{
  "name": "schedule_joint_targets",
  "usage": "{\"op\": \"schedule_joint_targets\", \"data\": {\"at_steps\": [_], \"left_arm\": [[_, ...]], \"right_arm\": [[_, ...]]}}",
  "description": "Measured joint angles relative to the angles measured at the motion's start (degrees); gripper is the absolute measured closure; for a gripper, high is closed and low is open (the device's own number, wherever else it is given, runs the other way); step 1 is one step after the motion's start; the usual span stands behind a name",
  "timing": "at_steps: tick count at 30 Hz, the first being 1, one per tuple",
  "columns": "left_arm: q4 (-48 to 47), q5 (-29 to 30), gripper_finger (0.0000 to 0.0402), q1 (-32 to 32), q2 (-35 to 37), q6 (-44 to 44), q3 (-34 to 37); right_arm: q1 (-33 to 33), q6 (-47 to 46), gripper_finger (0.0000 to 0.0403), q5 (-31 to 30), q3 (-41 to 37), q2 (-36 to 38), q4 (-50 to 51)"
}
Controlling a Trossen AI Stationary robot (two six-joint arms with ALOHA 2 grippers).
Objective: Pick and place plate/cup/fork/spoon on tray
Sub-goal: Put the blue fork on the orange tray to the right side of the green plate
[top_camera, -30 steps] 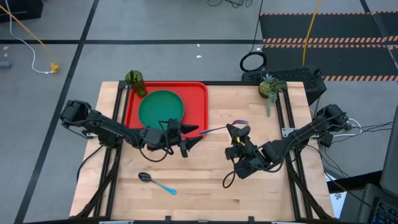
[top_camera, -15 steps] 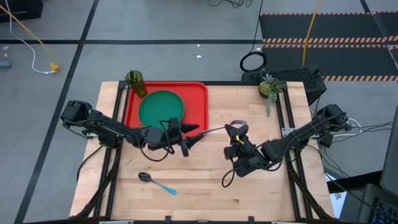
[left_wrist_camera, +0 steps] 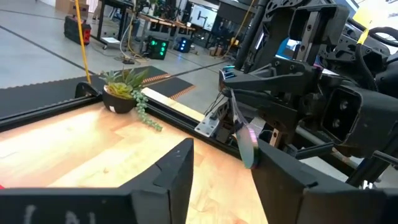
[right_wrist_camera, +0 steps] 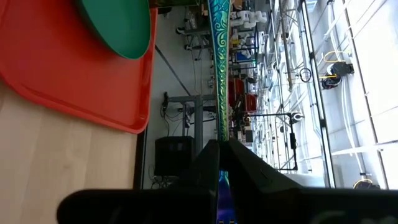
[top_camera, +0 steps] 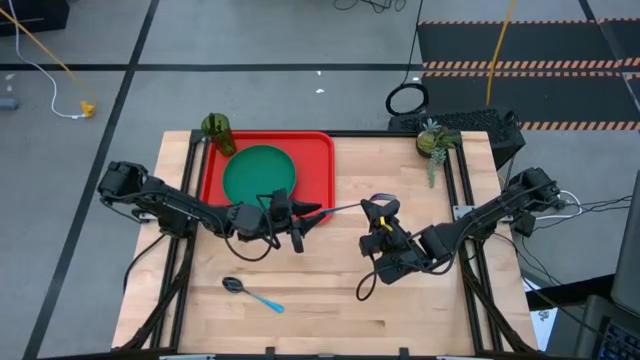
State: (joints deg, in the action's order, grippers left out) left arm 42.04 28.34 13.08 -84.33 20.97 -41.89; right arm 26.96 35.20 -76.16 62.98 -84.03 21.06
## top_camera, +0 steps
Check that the green round plate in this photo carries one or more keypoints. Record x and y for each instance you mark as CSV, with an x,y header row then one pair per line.
x,y
257,172

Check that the black mesh computer case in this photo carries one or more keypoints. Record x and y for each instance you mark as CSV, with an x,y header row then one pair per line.
x,y
460,120

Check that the small grey-blue object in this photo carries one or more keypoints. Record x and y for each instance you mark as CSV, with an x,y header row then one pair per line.
x,y
9,104

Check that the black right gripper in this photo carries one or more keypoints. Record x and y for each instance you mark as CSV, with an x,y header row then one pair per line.
x,y
395,255

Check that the succulent plant in dark pot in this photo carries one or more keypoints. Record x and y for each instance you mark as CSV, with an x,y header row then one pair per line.
x,y
432,140

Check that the black box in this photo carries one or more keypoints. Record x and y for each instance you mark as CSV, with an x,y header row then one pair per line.
x,y
30,15

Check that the black hazard-striped floor mat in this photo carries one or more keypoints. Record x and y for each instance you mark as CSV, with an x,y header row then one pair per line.
x,y
550,95

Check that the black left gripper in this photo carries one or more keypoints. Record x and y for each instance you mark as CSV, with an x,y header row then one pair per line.
x,y
252,220

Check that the black aluminium table frame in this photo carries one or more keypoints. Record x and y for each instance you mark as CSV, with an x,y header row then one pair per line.
x,y
451,175

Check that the red plastic tray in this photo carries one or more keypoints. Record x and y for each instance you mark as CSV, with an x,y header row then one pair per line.
x,y
312,165

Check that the silver mounting bracket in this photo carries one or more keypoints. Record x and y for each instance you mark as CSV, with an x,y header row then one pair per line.
x,y
462,212

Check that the yellow tape tag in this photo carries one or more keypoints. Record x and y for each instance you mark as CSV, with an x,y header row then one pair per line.
x,y
385,223

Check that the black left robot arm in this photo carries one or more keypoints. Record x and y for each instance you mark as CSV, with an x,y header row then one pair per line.
x,y
170,205

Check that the green translucent plastic cup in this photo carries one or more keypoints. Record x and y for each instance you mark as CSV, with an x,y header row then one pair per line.
x,y
222,137

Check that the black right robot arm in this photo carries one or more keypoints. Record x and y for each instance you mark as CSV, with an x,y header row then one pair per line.
x,y
480,215

